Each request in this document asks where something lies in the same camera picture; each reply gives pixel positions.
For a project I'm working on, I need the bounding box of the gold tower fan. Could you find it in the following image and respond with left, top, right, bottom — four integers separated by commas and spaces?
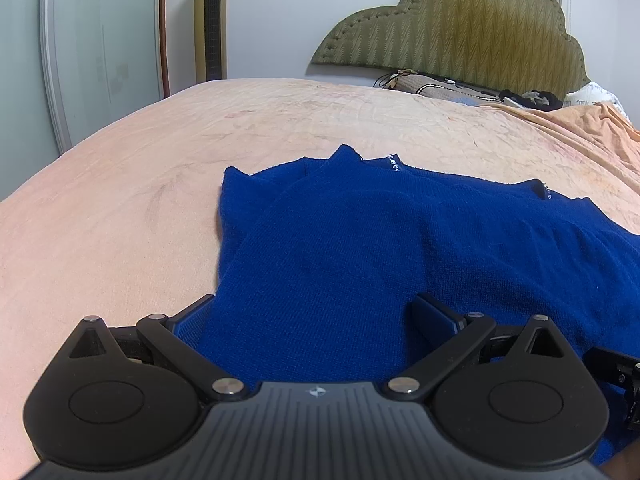
194, 0, 228, 83

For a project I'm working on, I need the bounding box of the white patterned pillow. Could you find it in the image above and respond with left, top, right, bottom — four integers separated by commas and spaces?
564, 82, 632, 121

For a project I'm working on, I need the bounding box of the dark cloth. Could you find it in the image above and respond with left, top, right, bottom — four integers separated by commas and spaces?
499, 89, 565, 112

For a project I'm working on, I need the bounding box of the green padded headboard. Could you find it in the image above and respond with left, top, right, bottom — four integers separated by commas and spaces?
310, 0, 592, 98

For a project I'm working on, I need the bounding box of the blue beaded sweater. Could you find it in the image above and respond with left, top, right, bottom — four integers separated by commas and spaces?
197, 144, 640, 466

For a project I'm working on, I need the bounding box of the peach blanket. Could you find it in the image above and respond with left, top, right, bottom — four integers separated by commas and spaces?
480, 101, 640, 181

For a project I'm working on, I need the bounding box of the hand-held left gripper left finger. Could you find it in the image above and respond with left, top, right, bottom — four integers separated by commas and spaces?
67, 294, 251, 403

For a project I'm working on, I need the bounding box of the brown patterned pillow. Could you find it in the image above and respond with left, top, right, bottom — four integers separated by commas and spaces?
387, 71, 506, 108

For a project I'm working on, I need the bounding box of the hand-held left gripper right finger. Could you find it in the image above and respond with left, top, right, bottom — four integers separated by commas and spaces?
385, 294, 573, 403

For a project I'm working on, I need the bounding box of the white flower-print wardrobe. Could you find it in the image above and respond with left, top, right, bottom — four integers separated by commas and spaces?
0, 0, 172, 201

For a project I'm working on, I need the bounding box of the pink bed blanket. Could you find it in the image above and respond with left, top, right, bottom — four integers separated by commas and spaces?
0, 77, 640, 480

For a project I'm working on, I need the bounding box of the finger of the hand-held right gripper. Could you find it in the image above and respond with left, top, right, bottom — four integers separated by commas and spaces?
582, 346, 640, 431

